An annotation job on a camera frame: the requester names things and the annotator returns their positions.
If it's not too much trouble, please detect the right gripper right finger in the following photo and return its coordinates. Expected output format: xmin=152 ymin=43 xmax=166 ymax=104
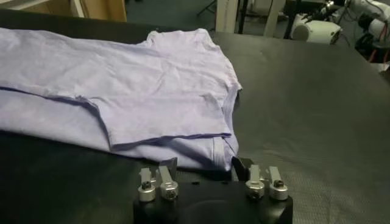
xmin=232 ymin=156 xmax=289 ymax=201

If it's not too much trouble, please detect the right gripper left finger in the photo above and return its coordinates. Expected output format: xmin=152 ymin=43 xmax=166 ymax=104
xmin=137 ymin=157 xmax=179 ymax=202

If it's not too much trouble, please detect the lavender t-shirt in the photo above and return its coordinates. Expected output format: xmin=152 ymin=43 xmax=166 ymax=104
xmin=0 ymin=27 xmax=243 ymax=172

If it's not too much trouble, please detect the white table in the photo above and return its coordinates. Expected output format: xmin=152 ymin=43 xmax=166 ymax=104
xmin=0 ymin=0 xmax=85 ymax=18

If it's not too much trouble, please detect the wooden folding screen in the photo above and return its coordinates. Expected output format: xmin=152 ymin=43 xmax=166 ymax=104
xmin=80 ymin=0 xmax=127 ymax=23

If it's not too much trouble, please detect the black tripod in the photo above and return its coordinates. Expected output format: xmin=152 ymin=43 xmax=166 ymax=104
xmin=196 ymin=0 xmax=218 ymax=16

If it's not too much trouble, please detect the white rounded robot base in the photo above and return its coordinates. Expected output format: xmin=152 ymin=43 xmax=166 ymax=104
xmin=291 ymin=13 xmax=342 ymax=45

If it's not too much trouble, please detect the black table cover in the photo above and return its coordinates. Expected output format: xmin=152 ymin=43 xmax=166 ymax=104
xmin=0 ymin=9 xmax=390 ymax=224

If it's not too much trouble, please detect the tall white cardboard box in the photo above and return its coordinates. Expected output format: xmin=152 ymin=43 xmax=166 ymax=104
xmin=215 ymin=0 xmax=239 ymax=33

